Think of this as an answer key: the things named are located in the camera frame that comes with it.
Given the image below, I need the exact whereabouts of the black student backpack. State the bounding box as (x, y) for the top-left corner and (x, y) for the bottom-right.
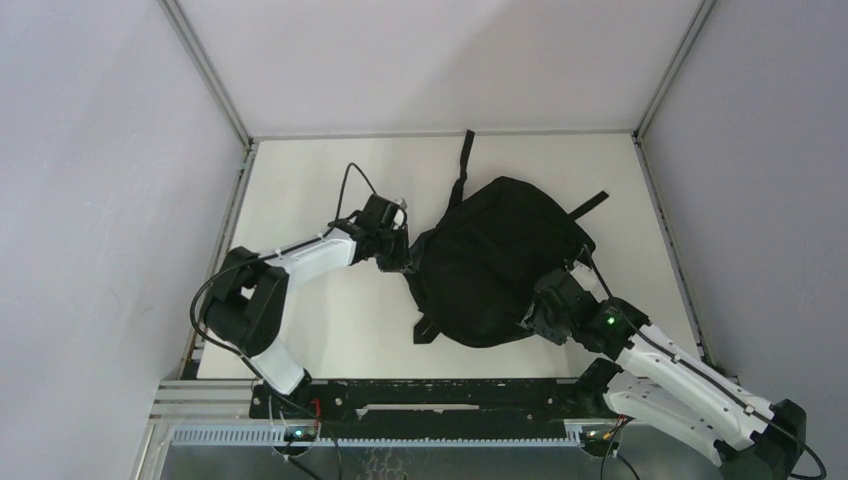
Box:
(404, 130), (609, 348)

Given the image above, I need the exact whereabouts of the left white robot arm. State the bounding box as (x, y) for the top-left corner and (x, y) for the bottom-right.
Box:
(190, 194), (410, 417)

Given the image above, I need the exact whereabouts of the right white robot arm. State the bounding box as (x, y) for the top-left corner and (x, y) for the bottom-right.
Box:
(522, 262), (806, 479)

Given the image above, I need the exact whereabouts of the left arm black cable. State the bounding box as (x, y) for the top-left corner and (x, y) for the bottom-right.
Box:
(188, 162), (409, 386)

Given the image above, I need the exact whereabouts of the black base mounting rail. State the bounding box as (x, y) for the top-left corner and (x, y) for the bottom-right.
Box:
(248, 378), (616, 438)

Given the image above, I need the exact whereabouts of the white slotted cable duct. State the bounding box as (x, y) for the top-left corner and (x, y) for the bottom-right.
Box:
(171, 425), (583, 448)

